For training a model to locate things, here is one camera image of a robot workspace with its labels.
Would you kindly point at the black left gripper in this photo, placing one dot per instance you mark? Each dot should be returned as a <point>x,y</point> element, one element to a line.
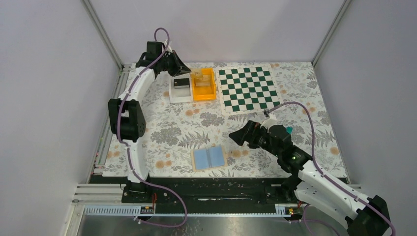
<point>172,62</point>

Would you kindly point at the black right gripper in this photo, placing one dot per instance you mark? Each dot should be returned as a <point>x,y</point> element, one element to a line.
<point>253,135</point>

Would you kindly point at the beige leather card holder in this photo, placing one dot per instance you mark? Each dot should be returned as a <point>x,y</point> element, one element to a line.
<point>208,158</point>

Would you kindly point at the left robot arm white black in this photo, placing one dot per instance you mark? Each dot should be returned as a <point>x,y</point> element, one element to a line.
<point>126,117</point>

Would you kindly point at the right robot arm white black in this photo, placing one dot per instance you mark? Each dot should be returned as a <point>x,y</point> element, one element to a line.
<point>359,214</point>

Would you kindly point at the teal card on table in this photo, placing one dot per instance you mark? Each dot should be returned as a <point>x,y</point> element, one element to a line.
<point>289,129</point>

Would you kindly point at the black box in white bin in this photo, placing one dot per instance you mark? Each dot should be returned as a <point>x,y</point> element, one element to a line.
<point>181,83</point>

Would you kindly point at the white plastic bin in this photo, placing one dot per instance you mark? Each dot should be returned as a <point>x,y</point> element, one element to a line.
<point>182,95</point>

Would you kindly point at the wooden block in orange bin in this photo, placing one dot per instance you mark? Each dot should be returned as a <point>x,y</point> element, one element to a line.
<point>203,80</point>

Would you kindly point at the orange plastic bin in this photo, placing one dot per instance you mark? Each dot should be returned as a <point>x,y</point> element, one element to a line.
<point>204,93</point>

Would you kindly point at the green white chessboard mat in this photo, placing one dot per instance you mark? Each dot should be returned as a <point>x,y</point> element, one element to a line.
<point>246,89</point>

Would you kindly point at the floral table cloth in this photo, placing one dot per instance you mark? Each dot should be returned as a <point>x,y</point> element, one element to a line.
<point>174,130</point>

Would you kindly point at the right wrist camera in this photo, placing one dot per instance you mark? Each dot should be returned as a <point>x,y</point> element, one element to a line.
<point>269,122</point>

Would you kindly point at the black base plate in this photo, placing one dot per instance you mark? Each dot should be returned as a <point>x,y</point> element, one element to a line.
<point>210,195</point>

